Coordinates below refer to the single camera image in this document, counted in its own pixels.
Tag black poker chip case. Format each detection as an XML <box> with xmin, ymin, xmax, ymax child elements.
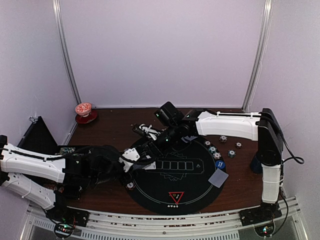
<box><xmin>17</xmin><ymin>116</ymin><xmax>92</xmax><ymax>201</ymax></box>

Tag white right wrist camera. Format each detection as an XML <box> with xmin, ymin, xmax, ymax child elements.
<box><xmin>132</xmin><ymin>123</ymin><xmax>161</xmax><ymax>140</ymax></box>

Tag blue round blind button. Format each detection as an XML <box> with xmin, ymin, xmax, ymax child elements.
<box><xmin>215</xmin><ymin>160</ymin><xmax>226</xmax><ymax>170</ymax></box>

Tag left aluminium frame post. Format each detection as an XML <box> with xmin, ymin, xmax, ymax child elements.
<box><xmin>51</xmin><ymin>0</ymin><xmax>82</xmax><ymax>105</ymax></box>

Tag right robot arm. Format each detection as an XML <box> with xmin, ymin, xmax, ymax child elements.
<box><xmin>136</xmin><ymin>101</ymin><xmax>289</xmax><ymax>225</ymax></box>

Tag card seat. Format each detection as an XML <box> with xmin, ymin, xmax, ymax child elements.
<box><xmin>181</xmin><ymin>136</ymin><xmax>197</xmax><ymax>143</ymax></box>
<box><xmin>208</xmin><ymin>168</ymin><xmax>229</xmax><ymax>188</ymax></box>

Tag red triangle marker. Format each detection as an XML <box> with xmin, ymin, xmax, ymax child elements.
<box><xmin>168</xmin><ymin>191</ymin><xmax>185</xmax><ymax>205</ymax></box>

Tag aluminium frame post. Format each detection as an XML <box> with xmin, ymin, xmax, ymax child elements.
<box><xmin>241</xmin><ymin>0</ymin><xmax>274</xmax><ymax>112</ymax></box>
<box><xmin>51</xmin><ymin>0</ymin><xmax>82</xmax><ymax>105</ymax></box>

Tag black white chip stack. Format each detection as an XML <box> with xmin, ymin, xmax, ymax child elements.
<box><xmin>219</xmin><ymin>135</ymin><xmax>228</xmax><ymax>143</ymax></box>

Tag right aluminium frame post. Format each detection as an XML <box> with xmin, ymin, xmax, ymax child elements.
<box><xmin>241</xmin><ymin>0</ymin><xmax>274</xmax><ymax>112</ymax></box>

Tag front aluminium rail base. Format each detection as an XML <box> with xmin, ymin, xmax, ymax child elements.
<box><xmin>22</xmin><ymin>196</ymin><xmax>301</xmax><ymax>240</ymax></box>

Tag green chip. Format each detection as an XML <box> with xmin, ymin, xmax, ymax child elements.
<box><xmin>208</xmin><ymin>145</ymin><xmax>217</xmax><ymax>154</ymax></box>

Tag blue white chip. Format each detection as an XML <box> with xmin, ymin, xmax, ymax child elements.
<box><xmin>212</xmin><ymin>152</ymin><xmax>222</xmax><ymax>160</ymax></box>

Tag round black poker mat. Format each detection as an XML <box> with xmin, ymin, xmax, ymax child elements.
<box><xmin>120</xmin><ymin>136</ymin><xmax>226</xmax><ymax>216</ymax></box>

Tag red white chip stack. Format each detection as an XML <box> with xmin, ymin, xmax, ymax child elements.
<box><xmin>235</xmin><ymin>142</ymin><xmax>243</xmax><ymax>149</ymax></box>

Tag red patterned bowl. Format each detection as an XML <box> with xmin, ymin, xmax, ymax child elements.
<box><xmin>74</xmin><ymin>102</ymin><xmax>92</xmax><ymax>117</ymax></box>

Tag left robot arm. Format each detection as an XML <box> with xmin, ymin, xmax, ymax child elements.
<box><xmin>0</xmin><ymin>135</ymin><xmax>131</xmax><ymax>222</ymax></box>

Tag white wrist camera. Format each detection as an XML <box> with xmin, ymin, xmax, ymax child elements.
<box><xmin>132</xmin><ymin>123</ymin><xmax>161</xmax><ymax>140</ymax></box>
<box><xmin>119</xmin><ymin>148</ymin><xmax>140</xmax><ymax>173</ymax></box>

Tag blue playing card deck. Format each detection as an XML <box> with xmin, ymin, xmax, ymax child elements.
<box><xmin>137</xmin><ymin>161</ymin><xmax>156</xmax><ymax>170</ymax></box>

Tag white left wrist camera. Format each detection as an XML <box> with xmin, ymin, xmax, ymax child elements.
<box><xmin>119</xmin><ymin>148</ymin><xmax>140</xmax><ymax>173</ymax></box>

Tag dark blue mug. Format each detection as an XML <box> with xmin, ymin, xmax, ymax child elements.
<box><xmin>250</xmin><ymin>154</ymin><xmax>263</xmax><ymax>175</ymax></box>

